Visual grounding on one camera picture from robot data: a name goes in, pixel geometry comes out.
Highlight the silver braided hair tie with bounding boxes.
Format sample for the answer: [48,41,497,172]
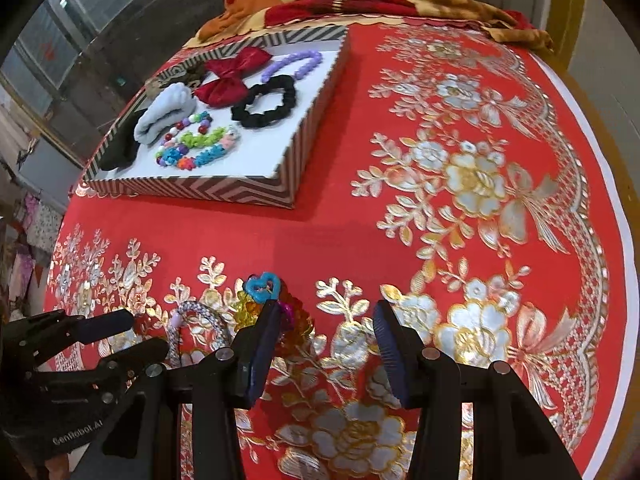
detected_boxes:
[164,300,234,369]

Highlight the colourful translucent charm bracelet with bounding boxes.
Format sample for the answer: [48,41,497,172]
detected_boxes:
[232,271,317,356]

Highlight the black knit headband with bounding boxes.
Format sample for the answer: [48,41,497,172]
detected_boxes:
[99,110,144,171]

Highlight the colourful flower bead necklace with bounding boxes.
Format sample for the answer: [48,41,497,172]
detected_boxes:
[159,123,242,172]

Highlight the white fluffy headband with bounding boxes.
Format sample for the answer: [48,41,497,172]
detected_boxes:
[134,82,198,145]

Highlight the dark red satin bow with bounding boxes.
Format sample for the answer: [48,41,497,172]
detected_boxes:
[193,47,272,108]

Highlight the black scrunchie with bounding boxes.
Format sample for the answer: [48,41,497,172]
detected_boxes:
[231,75,297,129]

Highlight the brown scrunchie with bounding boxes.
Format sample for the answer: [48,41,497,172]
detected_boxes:
[163,63,208,89]

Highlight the purple bead bracelet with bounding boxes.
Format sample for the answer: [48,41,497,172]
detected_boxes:
[259,48,324,85]

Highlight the leopard print mesh bow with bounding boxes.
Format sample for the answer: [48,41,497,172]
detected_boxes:
[144,76,174,100]

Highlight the red floral gold tablecloth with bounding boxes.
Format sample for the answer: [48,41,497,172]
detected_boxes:
[47,22,639,479]

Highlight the striped white shallow tray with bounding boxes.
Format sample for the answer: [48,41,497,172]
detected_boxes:
[82,25,348,208]

